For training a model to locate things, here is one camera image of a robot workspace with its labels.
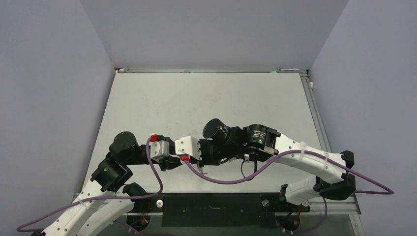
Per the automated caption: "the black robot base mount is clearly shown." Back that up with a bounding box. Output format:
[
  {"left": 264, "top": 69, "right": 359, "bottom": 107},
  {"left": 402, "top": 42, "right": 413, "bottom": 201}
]
[{"left": 126, "top": 193, "right": 310, "bottom": 230}]

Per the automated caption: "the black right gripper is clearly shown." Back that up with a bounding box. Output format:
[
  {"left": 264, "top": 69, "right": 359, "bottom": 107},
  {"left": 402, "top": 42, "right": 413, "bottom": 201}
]
[{"left": 189, "top": 138, "right": 236, "bottom": 168}]

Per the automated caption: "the steel oval key holder plate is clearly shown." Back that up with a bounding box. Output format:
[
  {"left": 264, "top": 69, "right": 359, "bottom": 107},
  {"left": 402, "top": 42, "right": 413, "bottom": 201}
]
[{"left": 193, "top": 164, "right": 206, "bottom": 175}]

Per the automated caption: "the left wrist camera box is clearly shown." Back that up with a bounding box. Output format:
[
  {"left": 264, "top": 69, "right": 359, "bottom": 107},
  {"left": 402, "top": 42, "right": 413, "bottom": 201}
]
[{"left": 150, "top": 134, "right": 170, "bottom": 162}]

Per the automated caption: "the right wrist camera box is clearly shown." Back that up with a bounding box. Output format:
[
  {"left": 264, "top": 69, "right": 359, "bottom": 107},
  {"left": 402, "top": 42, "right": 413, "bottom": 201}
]
[{"left": 174, "top": 136, "right": 202, "bottom": 161}]

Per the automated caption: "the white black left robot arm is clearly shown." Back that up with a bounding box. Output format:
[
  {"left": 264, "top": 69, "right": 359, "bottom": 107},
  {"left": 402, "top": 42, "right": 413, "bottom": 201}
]
[{"left": 33, "top": 131, "right": 181, "bottom": 236}]

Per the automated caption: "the aluminium table edge rail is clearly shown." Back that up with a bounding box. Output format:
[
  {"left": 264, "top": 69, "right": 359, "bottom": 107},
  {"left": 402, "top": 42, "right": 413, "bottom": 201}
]
[{"left": 300, "top": 70, "right": 360, "bottom": 215}]

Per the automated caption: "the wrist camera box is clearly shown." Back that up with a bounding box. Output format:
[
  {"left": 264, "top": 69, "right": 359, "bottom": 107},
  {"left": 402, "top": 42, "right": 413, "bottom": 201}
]
[
  {"left": 150, "top": 134, "right": 170, "bottom": 162},
  {"left": 174, "top": 136, "right": 202, "bottom": 161}
]

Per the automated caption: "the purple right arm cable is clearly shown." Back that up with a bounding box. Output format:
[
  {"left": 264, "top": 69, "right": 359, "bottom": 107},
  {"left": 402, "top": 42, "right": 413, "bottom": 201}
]
[{"left": 184, "top": 149, "right": 395, "bottom": 235}]

